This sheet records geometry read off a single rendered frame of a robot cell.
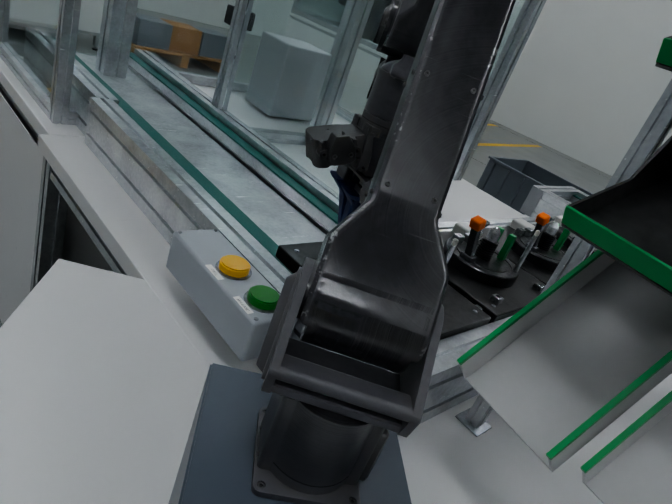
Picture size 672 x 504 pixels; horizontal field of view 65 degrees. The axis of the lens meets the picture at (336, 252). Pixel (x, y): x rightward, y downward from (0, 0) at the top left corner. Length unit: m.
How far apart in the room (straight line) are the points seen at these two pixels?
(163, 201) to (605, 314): 0.68
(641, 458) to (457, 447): 0.23
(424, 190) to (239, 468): 0.19
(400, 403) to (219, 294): 0.41
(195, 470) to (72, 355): 0.38
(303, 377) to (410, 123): 0.14
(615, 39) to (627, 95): 1.04
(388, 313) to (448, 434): 0.49
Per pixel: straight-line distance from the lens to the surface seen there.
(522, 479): 0.77
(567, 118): 11.54
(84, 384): 0.65
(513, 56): 1.93
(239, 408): 0.37
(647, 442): 0.62
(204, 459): 0.33
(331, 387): 0.28
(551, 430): 0.60
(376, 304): 0.28
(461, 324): 0.77
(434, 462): 0.71
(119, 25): 1.57
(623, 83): 11.38
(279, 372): 0.27
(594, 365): 0.63
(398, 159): 0.29
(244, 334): 0.63
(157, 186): 0.95
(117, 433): 0.61
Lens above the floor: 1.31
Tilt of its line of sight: 25 degrees down
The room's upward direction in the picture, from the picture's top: 21 degrees clockwise
